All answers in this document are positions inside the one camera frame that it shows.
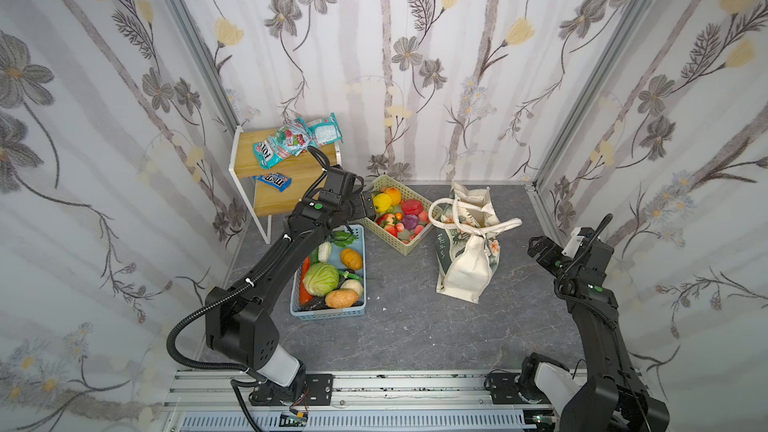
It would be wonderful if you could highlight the cream canvas grocery bag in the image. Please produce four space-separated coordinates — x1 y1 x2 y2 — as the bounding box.
428 181 523 304

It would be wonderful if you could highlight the light blue vegetable basket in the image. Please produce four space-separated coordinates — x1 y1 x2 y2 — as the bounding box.
289 225 367 321

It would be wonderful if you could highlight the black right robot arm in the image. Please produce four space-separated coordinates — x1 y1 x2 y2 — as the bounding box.
528 213 670 431

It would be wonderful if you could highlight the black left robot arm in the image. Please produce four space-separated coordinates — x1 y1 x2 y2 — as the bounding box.
166 146 375 403

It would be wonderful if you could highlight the teal snack bag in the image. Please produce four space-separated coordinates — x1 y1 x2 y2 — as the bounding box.
304 113 343 148

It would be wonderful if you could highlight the red pink snack bag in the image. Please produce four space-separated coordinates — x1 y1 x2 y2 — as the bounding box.
253 119 313 169

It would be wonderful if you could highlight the yellow bell pepper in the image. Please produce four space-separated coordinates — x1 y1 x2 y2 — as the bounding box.
373 193 393 215

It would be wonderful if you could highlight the orange peach fruit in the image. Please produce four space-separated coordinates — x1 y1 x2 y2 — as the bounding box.
382 187 402 207

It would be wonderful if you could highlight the green leafy spinach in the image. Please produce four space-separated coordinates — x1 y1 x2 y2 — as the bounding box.
330 230 357 249

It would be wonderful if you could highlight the purple round cabbage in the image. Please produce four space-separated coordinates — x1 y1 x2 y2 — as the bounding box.
402 214 420 231

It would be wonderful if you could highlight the orange round fruit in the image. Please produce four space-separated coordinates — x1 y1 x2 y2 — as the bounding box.
340 248 364 271

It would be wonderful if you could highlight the white bok choy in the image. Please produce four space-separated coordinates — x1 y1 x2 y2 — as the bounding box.
318 242 332 263

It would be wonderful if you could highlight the blue candy packet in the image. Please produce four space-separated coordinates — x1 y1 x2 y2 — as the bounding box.
254 172 292 192

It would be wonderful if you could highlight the white wooden two-tier shelf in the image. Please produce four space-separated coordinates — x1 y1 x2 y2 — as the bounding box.
228 125 322 245

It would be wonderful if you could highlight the green cabbage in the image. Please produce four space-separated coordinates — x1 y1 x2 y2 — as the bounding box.
302 262 340 297

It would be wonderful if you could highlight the beige potato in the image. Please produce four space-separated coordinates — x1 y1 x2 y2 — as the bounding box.
325 289 359 309

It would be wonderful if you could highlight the red chili pepper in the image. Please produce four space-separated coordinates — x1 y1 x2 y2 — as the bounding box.
298 256 313 307

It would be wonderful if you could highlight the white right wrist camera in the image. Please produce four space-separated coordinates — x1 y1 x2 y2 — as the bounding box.
562 227 584 259

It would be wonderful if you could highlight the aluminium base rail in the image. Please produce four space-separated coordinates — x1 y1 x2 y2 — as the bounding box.
157 369 661 432

